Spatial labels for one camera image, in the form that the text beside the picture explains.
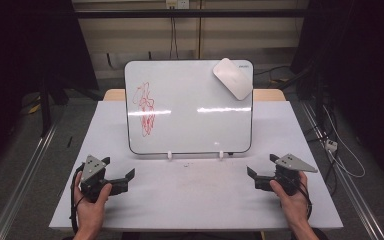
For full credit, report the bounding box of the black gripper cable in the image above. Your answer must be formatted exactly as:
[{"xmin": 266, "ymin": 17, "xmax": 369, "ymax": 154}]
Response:
[
  {"xmin": 296, "ymin": 179, "xmax": 314, "ymax": 222},
  {"xmin": 69, "ymin": 162, "xmax": 86, "ymax": 235}
]

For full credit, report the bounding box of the dark curtain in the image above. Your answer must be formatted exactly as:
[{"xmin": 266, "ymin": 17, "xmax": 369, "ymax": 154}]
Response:
[
  {"xmin": 0, "ymin": 0, "xmax": 100, "ymax": 181},
  {"xmin": 289, "ymin": 0, "xmax": 384, "ymax": 183}
]

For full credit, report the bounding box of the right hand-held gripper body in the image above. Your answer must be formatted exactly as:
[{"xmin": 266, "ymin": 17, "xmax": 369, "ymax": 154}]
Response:
[{"xmin": 254, "ymin": 153, "xmax": 319, "ymax": 197}]

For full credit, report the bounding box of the black hanging cable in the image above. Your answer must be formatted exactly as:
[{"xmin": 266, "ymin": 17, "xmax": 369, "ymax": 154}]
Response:
[{"xmin": 168, "ymin": 17, "xmax": 180, "ymax": 61}]

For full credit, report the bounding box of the white wall socket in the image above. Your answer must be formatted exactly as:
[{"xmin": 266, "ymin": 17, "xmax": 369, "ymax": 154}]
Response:
[{"xmin": 165, "ymin": 0, "xmax": 191, "ymax": 10}]

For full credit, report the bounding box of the person's left hand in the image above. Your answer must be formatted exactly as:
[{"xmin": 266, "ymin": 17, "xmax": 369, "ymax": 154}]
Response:
[{"xmin": 73, "ymin": 171, "xmax": 114, "ymax": 234}]

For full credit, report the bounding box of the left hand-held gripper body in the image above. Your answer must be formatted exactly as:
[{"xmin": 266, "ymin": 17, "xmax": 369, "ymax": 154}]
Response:
[{"xmin": 79, "ymin": 154, "xmax": 130, "ymax": 204}]

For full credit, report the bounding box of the black horizontal metal bar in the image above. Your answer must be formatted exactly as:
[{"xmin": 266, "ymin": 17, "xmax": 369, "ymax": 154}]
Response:
[{"xmin": 74, "ymin": 8, "xmax": 310, "ymax": 19}]

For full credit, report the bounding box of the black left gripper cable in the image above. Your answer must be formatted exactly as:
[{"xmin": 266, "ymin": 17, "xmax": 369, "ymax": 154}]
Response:
[{"xmin": 69, "ymin": 162, "xmax": 86, "ymax": 235}]

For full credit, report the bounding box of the white desktop whiteboard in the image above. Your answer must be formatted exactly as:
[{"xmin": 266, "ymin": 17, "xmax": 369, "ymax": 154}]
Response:
[{"xmin": 123, "ymin": 59, "xmax": 255, "ymax": 156}]

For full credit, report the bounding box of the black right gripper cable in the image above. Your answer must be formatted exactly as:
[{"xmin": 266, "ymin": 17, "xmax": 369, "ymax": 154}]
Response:
[{"xmin": 296, "ymin": 179, "xmax": 314, "ymax": 222}]

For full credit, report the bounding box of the yellow floor tape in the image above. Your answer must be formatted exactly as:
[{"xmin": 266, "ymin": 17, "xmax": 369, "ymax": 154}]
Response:
[{"xmin": 26, "ymin": 96, "xmax": 43, "ymax": 115}]

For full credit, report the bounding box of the person's right hand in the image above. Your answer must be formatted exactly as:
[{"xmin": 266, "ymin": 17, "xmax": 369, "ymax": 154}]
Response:
[{"xmin": 269, "ymin": 170, "xmax": 312, "ymax": 230}]

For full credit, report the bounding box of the white power adapter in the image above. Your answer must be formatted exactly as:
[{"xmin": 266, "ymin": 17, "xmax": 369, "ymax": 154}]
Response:
[{"xmin": 324, "ymin": 138, "xmax": 339, "ymax": 154}]

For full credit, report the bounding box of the black metal stand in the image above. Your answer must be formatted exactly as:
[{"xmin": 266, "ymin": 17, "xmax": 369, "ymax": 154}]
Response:
[{"xmin": 39, "ymin": 74, "xmax": 53, "ymax": 138}]

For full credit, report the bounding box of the metal floor rail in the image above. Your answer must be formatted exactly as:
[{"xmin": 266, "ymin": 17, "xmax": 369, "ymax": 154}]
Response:
[
  {"xmin": 0, "ymin": 124, "xmax": 61, "ymax": 240},
  {"xmin": 299, "ymin": 101, "xmax": 384, "ymax": 240}
]

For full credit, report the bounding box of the thin vertical wall conduit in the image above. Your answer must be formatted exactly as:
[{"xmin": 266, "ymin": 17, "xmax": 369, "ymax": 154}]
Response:
[{"xmin": 197, "ymin": 0, "xmax": 203, "ymax": 61}]

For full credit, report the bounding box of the wooden table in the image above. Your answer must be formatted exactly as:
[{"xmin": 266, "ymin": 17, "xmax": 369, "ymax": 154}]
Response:
[{"xmin": 103, "ymin": 88, "xmax": 287, "ymax": 102}]

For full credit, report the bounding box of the white whiteboard eraser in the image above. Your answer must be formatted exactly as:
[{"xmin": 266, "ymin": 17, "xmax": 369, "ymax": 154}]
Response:
[{"xmin": 212, "ymin": 57, "xmax": 254, "ymax": 102}]

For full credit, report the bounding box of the black floor cable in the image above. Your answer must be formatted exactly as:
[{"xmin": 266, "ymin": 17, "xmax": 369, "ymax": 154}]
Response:
[{"xmin": 253, "ymin": 65, "xmax": 293, "ymax": 84}]

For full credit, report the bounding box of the white floor cable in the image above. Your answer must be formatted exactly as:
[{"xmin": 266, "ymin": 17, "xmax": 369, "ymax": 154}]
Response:
[{"xmin": 322, "ymin": 104, "xmax": 367, "ymax": 179}]

